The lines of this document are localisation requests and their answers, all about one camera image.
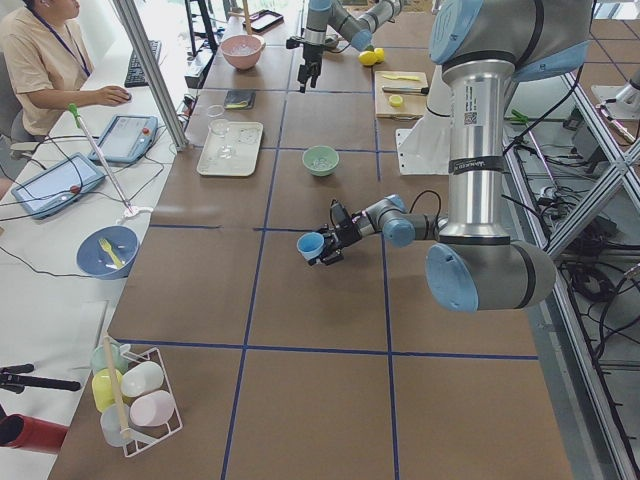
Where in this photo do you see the black tripod handle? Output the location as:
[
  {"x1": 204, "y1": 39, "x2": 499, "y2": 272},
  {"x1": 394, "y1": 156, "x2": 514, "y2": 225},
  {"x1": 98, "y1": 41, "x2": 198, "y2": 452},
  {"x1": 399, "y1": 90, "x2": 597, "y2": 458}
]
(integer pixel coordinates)
[{"x1": 1, "y1": 364, "x2": 82, "y2": 394}]

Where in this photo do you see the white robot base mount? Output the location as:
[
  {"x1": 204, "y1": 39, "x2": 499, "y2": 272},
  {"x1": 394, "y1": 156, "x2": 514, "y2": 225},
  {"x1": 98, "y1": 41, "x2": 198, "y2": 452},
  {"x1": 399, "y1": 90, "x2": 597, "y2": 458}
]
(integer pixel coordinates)
[{"x1": 396, "y1": 65, "x2": 451, "y2": 175}]

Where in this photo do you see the light blue plastic cup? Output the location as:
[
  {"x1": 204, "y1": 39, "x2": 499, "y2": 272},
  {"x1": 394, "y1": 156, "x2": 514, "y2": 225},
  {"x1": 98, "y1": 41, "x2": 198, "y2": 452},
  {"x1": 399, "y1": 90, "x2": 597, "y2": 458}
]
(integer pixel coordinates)
[{"x1": 296, "y1": 232, "x2": 325, "y2": 261}]

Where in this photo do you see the aluminium frame post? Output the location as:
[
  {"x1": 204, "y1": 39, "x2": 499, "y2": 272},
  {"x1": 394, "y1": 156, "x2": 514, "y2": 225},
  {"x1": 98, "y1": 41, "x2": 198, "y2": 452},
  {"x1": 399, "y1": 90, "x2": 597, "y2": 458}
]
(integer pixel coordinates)
[{"x1": 113, "y1": 0, "x2": 188, "y2": 152}]

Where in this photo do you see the mint green bowl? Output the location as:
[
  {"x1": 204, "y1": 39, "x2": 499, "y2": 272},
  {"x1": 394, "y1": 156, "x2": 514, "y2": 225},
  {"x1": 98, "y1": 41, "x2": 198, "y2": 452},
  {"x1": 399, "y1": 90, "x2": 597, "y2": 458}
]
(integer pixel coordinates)
[{"x1": 302, "y1": 145, "x2": 340, "y2": 177}]

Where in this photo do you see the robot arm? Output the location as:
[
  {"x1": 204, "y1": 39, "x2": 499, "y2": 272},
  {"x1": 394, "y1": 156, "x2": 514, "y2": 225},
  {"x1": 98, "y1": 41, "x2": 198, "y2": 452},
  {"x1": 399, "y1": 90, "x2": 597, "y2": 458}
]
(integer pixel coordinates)
[
  {"x1": 297, "y1": 1, "x2": 592, "y2": 312},
  {"x1": 286, "y1": 0, "x2": 403, "y2": 93}
]

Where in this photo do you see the black keyboard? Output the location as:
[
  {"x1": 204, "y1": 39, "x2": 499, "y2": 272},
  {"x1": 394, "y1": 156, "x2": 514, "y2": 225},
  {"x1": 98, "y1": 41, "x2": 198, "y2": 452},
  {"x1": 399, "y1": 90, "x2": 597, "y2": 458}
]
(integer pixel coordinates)
[{"x1": 123, "y1": 39, "x2": 163, "y2": 89}]

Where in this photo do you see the whole yellow lemon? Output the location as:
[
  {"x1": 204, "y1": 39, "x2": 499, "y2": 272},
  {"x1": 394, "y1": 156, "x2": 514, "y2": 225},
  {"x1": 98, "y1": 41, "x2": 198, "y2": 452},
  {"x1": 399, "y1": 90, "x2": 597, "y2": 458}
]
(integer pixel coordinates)
[{"x1": 358, "y1": 50, "x2": 378, "y2": 67}]

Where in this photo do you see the white wire cup rack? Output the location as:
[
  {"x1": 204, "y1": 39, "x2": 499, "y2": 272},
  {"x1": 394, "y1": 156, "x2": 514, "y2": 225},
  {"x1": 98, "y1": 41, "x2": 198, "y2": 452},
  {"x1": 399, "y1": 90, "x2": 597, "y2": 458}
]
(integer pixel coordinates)
[{"x1": 91, "y1": 336, "x2": 183, "y2": 458}]

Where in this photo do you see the clear petri dish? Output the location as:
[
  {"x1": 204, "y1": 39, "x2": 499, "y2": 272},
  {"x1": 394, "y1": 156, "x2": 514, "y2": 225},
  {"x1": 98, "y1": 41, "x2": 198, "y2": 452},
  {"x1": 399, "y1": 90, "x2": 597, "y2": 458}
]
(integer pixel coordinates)
[{"x1": 206, "y1": 105, "x2": 225, "y2": 119}]

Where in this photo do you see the wooden cutting board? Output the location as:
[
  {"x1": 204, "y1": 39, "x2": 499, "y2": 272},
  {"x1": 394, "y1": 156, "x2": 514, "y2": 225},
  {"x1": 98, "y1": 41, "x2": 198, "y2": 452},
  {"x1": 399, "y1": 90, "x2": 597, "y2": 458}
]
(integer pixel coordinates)
[{"x1": 374, "y1": 71, "x2": 429, "y2": 119}]

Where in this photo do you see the clear wine glass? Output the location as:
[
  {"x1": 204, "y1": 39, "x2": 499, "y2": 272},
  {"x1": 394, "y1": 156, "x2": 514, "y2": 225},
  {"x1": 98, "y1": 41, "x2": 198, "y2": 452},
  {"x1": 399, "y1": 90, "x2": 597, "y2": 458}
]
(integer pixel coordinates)
[{"x1": 209, "y1": 117, "x2": 235, "y2": 159}]

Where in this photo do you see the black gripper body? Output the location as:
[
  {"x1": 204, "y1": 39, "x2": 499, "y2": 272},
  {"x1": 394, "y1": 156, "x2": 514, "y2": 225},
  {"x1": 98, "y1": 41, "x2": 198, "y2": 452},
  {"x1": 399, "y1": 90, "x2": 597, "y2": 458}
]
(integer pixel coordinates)
[
  {"x1": 285, "y1": 36, "x2": 338, "y2": 68},
  {"x1": 322, "y1": 219, "x2": 361, "y2": 253}
]

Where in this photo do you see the white plastic cup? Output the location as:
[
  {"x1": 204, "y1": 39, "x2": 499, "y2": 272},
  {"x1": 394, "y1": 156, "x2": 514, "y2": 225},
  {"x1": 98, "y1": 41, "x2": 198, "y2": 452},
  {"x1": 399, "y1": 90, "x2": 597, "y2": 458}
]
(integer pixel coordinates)
[{"x1": 121, "y1": 361, "x2": 164, "y2": 398}]

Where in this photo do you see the pink bowl with ice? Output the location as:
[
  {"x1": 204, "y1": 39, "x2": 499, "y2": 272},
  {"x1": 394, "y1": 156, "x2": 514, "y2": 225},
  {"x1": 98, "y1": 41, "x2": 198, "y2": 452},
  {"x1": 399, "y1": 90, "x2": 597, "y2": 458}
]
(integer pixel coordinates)
[{"x1": 220, "y1": 35, "x2": 265, "y2": 70}]

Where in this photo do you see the blue bowl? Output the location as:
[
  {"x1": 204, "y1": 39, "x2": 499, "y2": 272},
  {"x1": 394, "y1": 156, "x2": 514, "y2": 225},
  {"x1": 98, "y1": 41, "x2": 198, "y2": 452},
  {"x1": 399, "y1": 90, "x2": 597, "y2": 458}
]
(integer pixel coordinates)
[{"x1": 76, "y1": 225, "x2": 139, "y2": 280}]

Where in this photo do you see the yellow plastic cup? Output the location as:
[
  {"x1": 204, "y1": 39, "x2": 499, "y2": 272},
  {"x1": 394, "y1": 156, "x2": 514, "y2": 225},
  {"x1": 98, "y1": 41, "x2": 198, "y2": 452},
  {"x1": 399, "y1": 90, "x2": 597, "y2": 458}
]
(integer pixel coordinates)
[{"x1": 91, "y1": 368, "x2": 115, "y2": 413}]

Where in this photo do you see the teach pendant tablet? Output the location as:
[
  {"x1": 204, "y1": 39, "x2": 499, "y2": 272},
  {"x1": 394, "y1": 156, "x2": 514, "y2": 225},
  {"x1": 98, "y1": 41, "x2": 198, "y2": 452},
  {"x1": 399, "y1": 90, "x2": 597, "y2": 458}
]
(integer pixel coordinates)
[
  {"x1": 11, "y1": 153, "x2": 105, "y2": 219},
  {"x1": 97, "y1": 115, "x2": 159, "y2": 165}
]

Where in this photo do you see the pile of clear ice cubes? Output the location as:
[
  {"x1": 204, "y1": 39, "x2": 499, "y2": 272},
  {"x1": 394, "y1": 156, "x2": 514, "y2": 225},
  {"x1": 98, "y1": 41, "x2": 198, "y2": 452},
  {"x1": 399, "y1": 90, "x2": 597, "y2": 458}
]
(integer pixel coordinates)
[{"x1": 309, "y1": 156, "x2": 333, "y2": 171}]

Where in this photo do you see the seated person beige shirt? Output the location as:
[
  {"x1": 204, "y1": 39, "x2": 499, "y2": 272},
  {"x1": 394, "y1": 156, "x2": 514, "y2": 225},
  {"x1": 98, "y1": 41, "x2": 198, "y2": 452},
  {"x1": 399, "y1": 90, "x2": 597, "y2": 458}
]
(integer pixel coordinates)
[{"x1": 1, "y1": 0, "x2": 131, "y2": 139}]

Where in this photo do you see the yellow plastic fork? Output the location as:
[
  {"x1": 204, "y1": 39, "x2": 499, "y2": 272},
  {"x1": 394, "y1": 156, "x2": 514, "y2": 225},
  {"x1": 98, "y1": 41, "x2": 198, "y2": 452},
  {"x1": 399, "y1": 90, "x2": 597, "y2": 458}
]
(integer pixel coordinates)
[{"x1": 98, "y1": 237, "x2": 124, "y2": 269}]

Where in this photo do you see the cream bear tray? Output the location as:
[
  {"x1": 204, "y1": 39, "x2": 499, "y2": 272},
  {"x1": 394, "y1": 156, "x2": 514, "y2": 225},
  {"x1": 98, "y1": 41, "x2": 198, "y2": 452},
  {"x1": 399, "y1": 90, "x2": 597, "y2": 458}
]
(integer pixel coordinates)
[{"x1": 196, "y1": 120, "x2": 263, "y2": 177}]

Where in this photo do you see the green tipped stick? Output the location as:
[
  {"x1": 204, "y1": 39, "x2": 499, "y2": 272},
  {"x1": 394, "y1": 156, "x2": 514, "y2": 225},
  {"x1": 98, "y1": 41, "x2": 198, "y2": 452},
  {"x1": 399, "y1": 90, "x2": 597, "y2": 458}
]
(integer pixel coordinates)
[{"x1": 67, "y1": 103, "x2": 153, "y2": 224}]

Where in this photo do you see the green plastic cup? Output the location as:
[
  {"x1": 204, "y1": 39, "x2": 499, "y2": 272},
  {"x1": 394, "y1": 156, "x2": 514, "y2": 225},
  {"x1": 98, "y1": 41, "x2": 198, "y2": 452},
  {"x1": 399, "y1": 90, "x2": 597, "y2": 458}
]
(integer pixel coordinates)
[{"x1": 90, "y1": 343, "x2": 129, "y2": 375}]

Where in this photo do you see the upper teach pendant tablet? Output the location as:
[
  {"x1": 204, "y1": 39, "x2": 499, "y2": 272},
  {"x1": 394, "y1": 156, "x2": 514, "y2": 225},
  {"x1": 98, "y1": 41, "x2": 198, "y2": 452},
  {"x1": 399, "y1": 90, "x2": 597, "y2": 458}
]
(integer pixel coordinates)
[{"x1": 97, "y1": 115, "x2": 159, "y2": 165}]

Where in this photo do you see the wooden stand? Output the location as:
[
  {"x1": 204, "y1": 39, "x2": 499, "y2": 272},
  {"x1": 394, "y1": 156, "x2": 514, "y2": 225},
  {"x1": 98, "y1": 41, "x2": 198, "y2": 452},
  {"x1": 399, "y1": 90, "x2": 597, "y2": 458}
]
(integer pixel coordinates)
[{"x1": 242, "y1": 0, "x2": 253, "y2": 35}]

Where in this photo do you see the yellow plastic knife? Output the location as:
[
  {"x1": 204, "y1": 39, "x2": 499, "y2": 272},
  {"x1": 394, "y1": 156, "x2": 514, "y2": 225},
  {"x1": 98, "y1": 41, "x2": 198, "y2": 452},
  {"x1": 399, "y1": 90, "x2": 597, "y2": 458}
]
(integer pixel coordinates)
[{"x1": 381, "y1": 74, "x2": 421, "y2": 82}]

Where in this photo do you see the lower teach pendant tablet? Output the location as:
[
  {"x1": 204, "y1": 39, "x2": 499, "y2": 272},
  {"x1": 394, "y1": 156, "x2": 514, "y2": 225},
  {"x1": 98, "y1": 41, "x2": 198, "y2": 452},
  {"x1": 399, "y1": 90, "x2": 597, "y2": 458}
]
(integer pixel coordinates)
[{"x1": 11, "y1": 153, "x2": 105, "y2": 219}]

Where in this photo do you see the metal handled knife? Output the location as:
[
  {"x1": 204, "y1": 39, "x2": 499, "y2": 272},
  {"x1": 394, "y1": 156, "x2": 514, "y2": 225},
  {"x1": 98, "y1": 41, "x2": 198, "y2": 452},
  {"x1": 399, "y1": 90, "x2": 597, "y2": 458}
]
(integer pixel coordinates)
[{"x1": 381, "y1": 86, "x2": 429, "y2": 96}]

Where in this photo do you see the red cylinder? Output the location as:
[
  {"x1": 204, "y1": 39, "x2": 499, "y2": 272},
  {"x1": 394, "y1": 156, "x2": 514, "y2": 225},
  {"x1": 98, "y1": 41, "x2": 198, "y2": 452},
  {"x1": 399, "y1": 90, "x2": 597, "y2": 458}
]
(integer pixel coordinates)
[{"x1": 1, "y1": 414, "x2": 68, "y2": 454}]

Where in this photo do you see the clear plastic cup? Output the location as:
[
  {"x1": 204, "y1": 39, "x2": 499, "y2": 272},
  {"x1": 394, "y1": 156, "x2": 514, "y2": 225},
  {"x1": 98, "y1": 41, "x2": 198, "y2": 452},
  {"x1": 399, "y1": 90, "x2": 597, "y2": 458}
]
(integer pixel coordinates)
[{"x1": 100, "y1": 404, "x2": 132, "y2": 447}]

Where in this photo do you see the pink plastic cup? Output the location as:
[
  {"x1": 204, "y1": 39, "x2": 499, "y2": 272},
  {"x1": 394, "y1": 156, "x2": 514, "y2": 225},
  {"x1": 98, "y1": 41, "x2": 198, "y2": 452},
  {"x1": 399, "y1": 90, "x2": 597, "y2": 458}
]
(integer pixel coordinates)
[{"x1": 130, "y1": 390, "x2": 175, "y2": 427}]

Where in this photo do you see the dark grey cloth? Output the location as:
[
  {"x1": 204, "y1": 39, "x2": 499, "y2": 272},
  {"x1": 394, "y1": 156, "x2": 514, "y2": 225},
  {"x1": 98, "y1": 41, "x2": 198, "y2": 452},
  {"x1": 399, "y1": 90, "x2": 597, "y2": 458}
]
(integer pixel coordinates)
[{"x1": 223, "y1": 89, "x2": 256, "y2": 110}]

